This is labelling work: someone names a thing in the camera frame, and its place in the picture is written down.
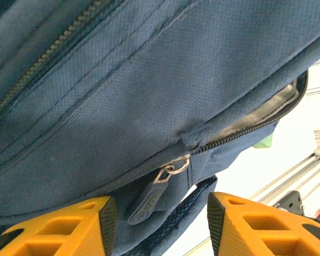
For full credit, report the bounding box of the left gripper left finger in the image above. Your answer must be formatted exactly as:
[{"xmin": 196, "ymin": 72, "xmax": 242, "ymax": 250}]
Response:
[{"xmin": 0, "ymin": 196, "xmax": 118, "ymax": 256}]

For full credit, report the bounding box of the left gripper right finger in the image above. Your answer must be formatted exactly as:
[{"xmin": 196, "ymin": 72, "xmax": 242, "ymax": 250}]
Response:
[{"xmin": 207, "ymin": 191, "xmax": 320, "ymax": 256}]

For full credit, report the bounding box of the green case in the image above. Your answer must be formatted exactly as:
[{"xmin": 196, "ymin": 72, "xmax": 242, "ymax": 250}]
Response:
[{"xmin": 252, "ymin": 134, "xmax": 275, "ymax": 149}]

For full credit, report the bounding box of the navy blue student backpack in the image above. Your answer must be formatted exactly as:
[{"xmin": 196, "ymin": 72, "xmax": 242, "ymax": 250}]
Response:
[{"xmin": 0, "ymin": 0, "xmax": 320, "ymax": 256}]

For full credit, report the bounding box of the aluminium mounting rail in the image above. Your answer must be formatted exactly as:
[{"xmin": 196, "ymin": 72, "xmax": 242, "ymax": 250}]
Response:
[{"xmin": 249, "ymin": 153, "xmax": 320, "ymax": 207}]

